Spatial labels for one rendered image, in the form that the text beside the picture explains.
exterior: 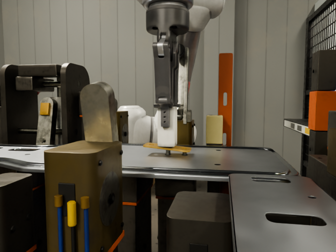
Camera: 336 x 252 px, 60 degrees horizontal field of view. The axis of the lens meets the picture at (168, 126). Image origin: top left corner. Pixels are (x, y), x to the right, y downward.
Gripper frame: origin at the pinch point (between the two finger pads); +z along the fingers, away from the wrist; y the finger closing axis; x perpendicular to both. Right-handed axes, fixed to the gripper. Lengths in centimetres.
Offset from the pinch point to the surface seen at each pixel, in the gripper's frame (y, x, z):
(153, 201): -59, -17, 35
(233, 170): 10.4, 11.2, 5.1
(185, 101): -13.4, 1.5, -4.5
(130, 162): 7.8, -4.4, 5.1
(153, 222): -39, -12, 35
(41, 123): -12.5, -33.3, 0.8
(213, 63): -256, 0, -43
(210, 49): -255, -3, -58
